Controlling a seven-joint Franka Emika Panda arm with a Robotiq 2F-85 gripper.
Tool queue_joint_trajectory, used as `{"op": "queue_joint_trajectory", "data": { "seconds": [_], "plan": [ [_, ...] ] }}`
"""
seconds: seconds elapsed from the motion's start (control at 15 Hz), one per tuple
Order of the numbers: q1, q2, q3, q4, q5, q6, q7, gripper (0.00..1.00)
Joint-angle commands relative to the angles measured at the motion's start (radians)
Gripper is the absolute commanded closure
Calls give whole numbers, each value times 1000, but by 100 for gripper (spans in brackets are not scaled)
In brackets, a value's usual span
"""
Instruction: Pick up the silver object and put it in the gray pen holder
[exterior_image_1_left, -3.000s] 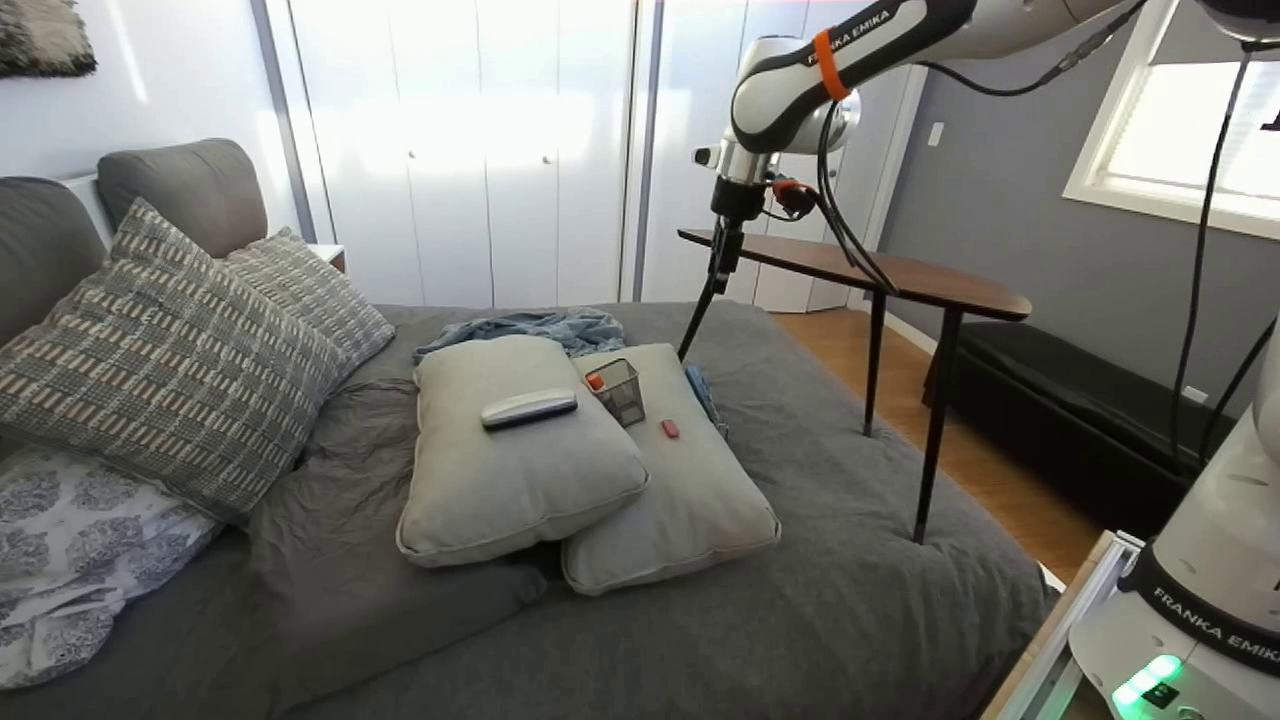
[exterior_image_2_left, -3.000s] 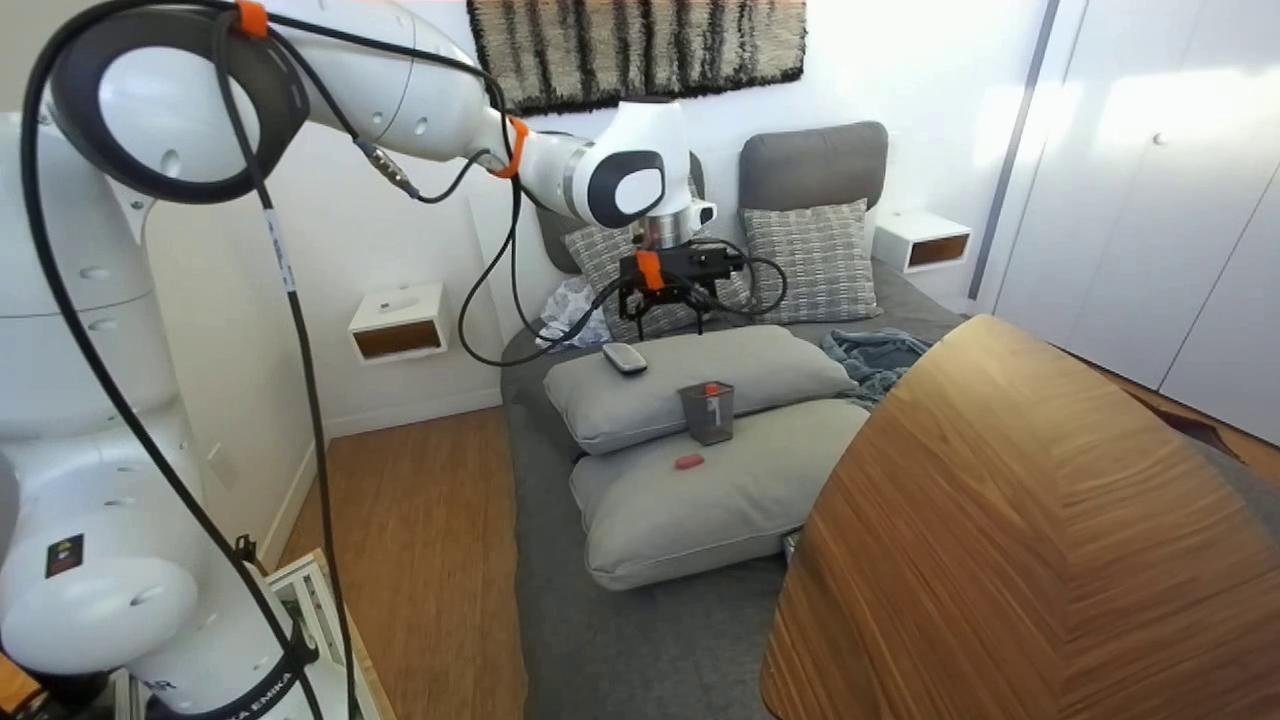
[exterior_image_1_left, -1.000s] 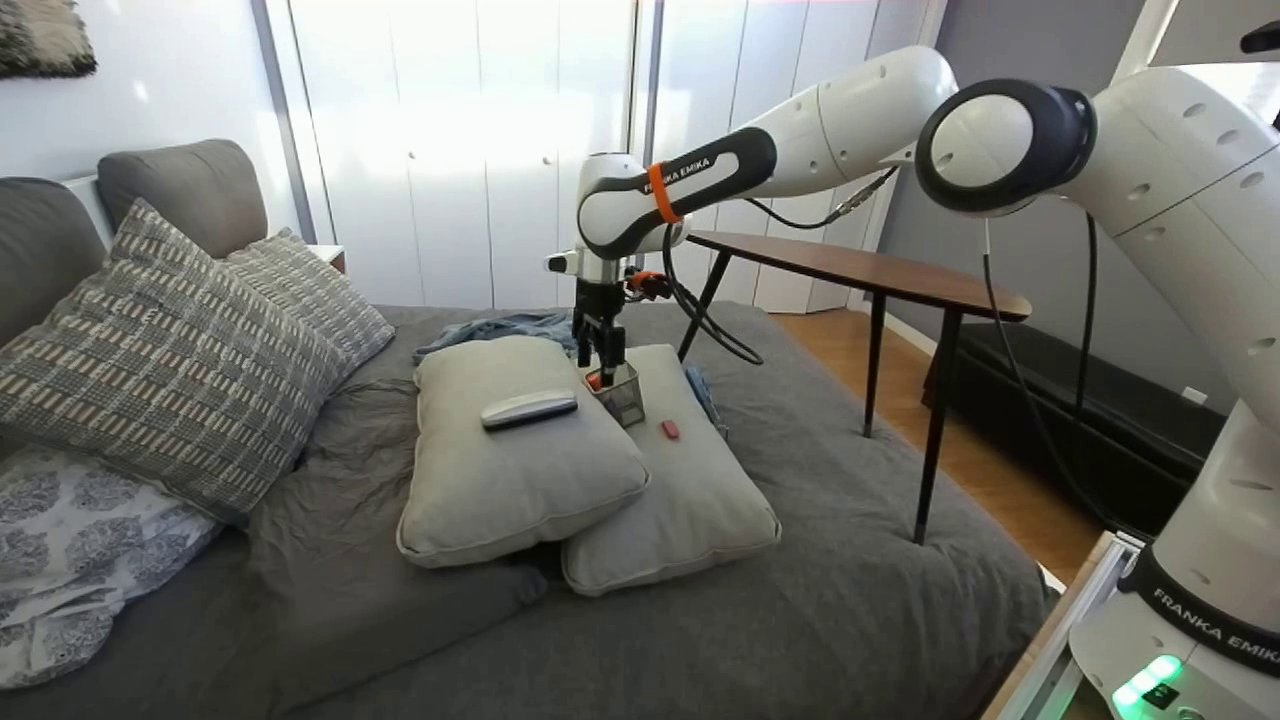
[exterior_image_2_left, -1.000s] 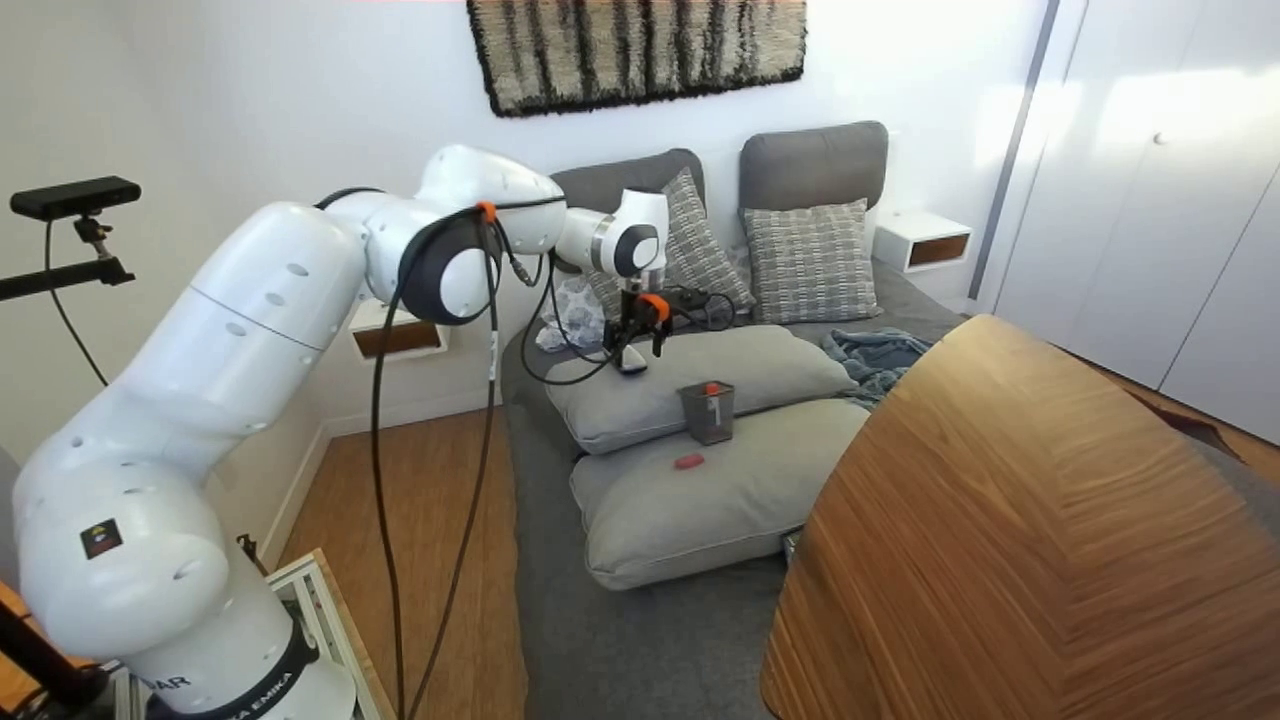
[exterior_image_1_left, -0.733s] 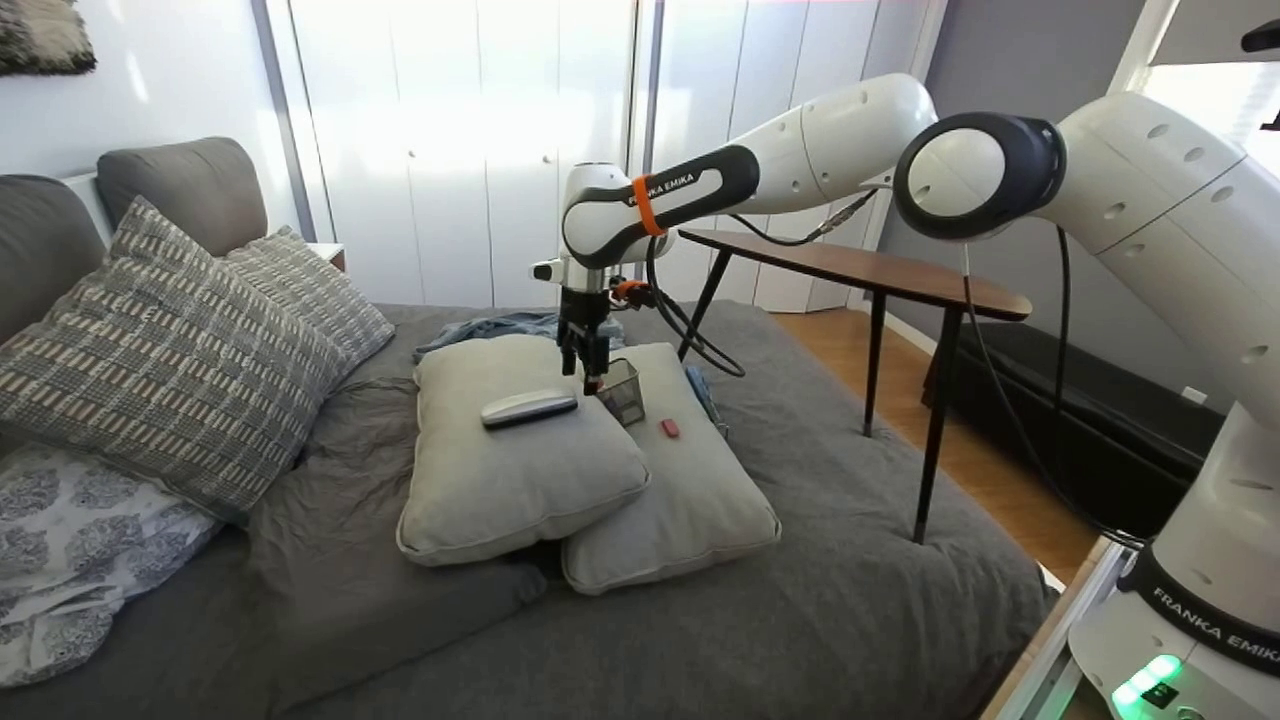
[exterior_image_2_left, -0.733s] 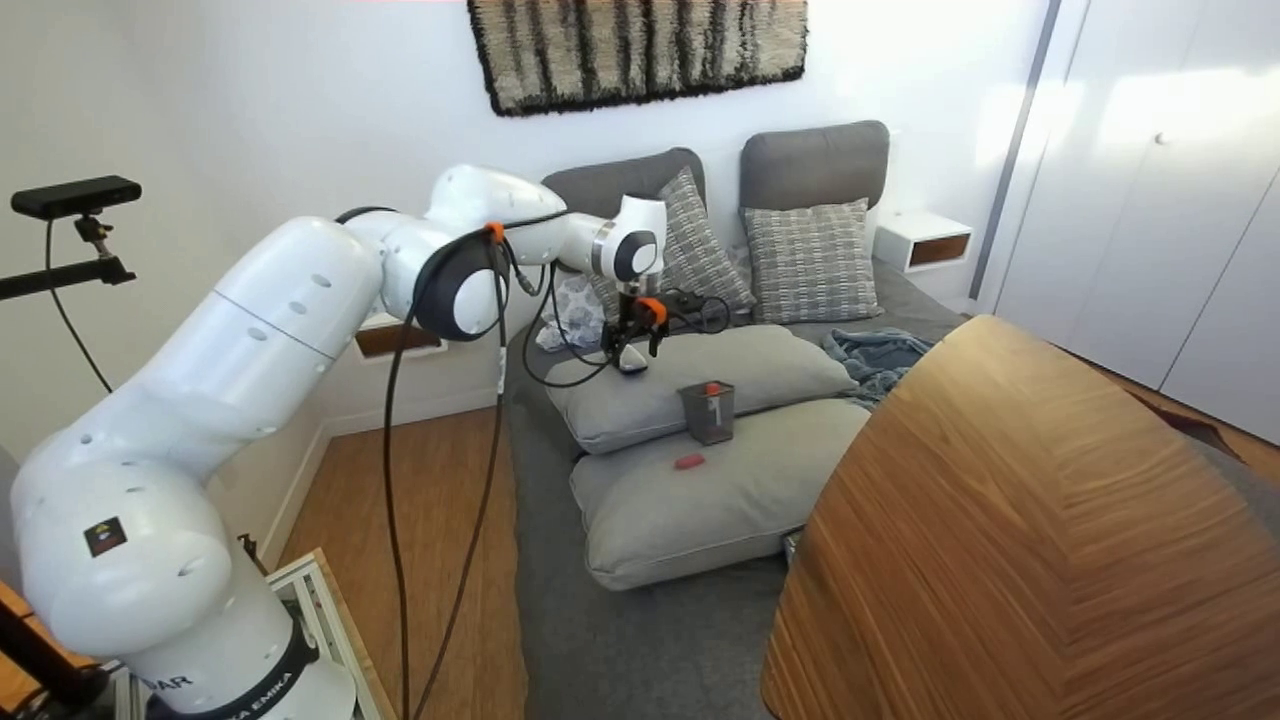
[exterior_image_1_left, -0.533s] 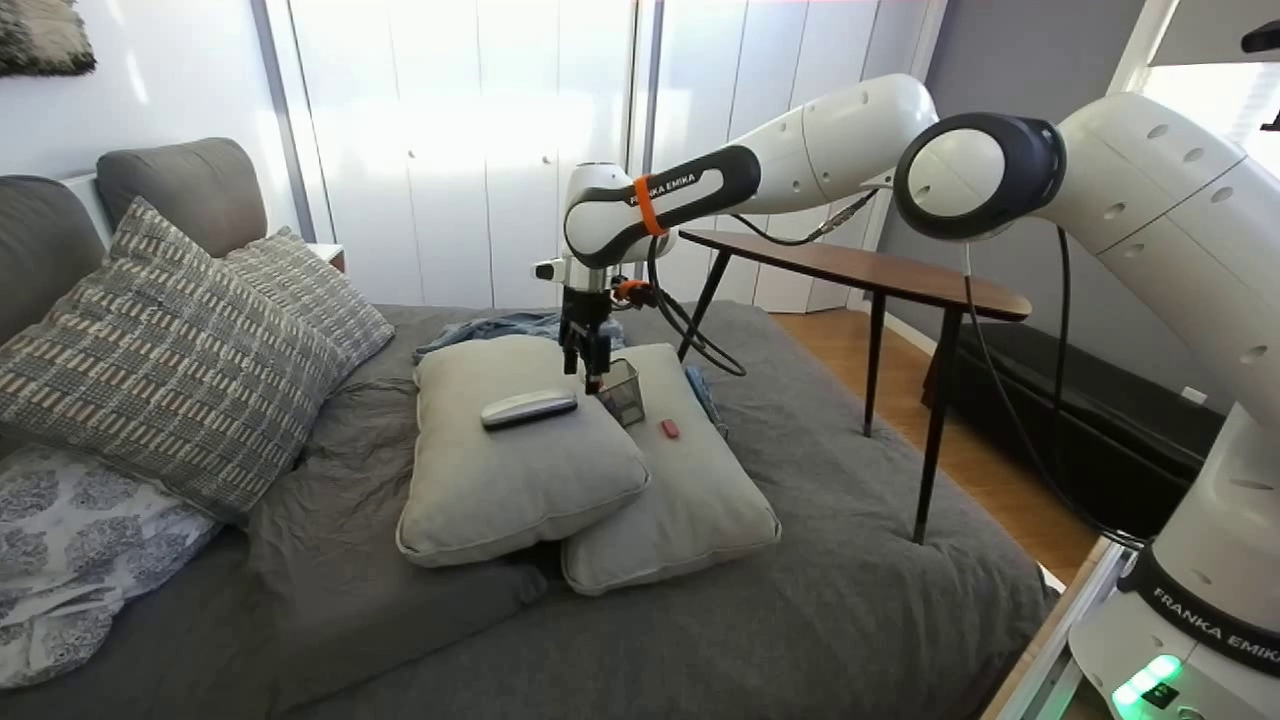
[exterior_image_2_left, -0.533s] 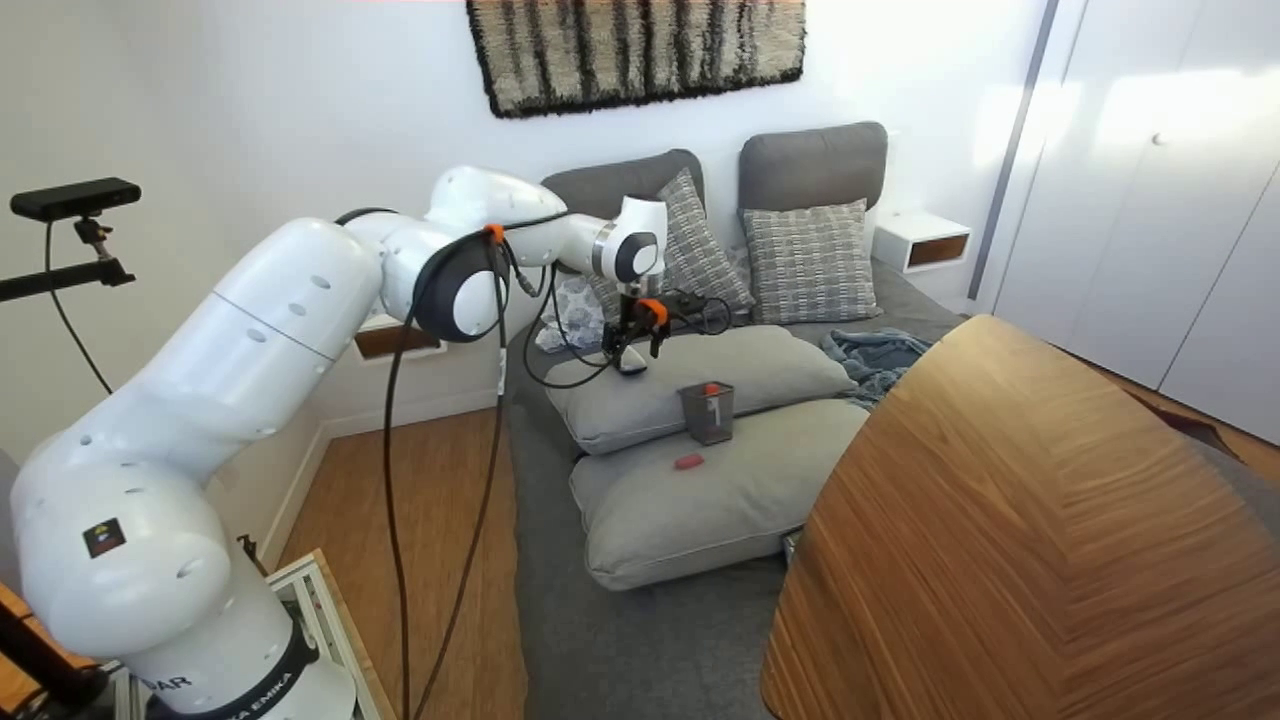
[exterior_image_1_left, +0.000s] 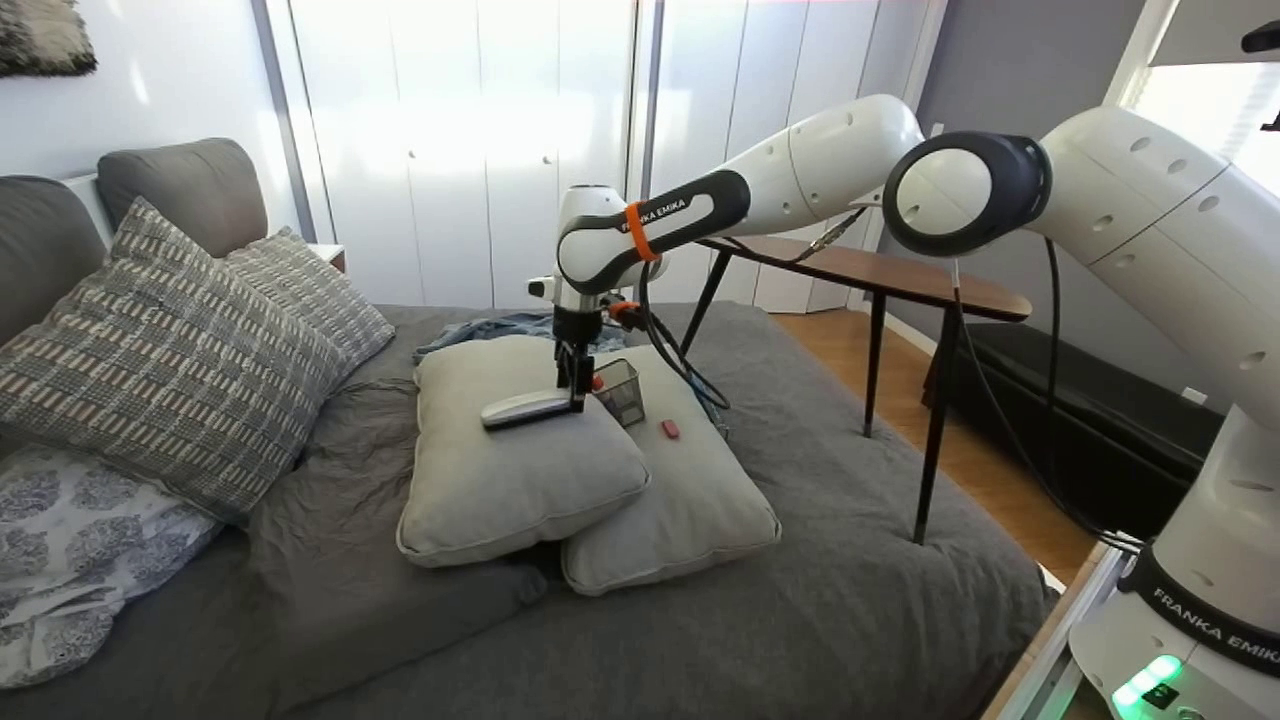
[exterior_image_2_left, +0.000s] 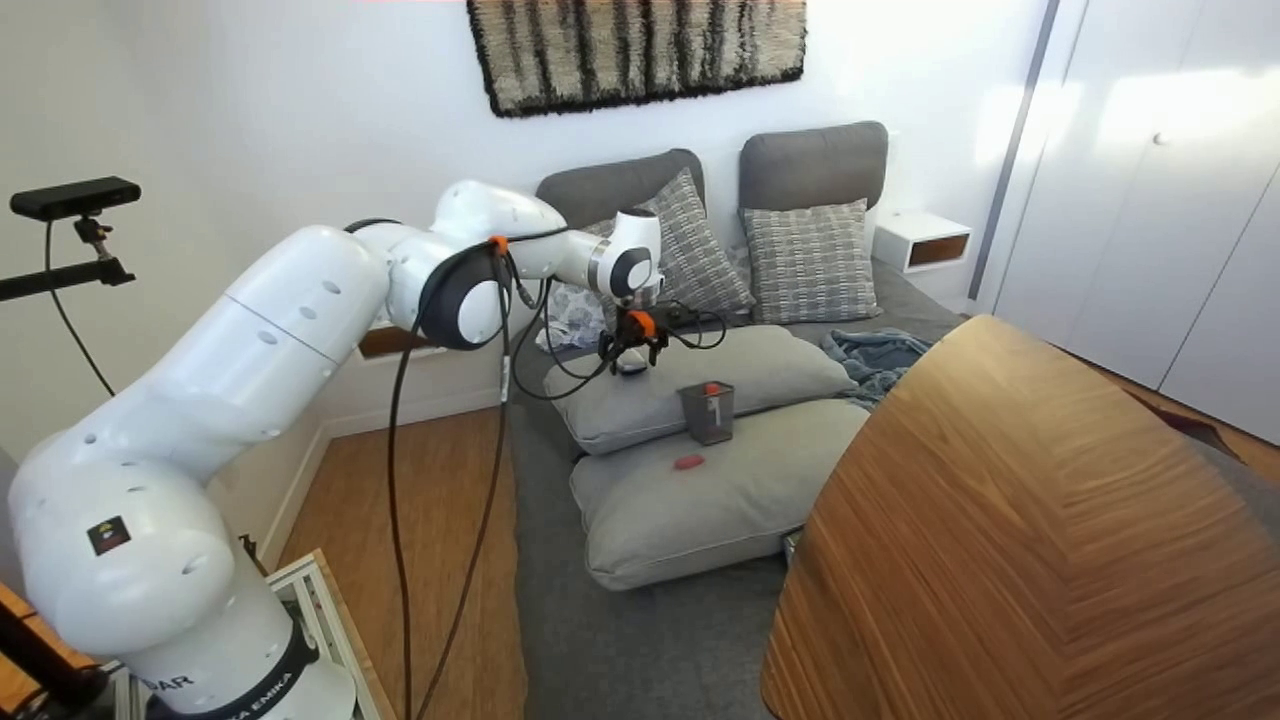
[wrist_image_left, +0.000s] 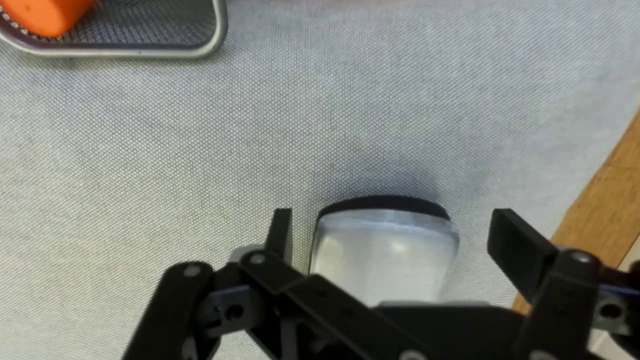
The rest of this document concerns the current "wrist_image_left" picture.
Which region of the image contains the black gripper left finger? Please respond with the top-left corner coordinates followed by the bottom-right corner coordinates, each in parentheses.
top-left (229, 207), bottom-right (307, 284)

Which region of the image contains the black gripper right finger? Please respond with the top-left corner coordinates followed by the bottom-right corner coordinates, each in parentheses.
top-left (489, 207), bottom-right (603, 314)

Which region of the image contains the gray mesh pen holder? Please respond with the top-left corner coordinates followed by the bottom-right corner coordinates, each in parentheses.
top-left (0, 0), bottom-right (229, 58)

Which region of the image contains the orange object in holder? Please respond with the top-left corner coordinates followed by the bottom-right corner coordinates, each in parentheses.
top-left (0, 0), bottom-right (96, 37)

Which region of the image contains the light gray cushion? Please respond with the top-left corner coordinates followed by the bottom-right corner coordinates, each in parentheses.
top-left (0, 0), bottom-right (640, 360)

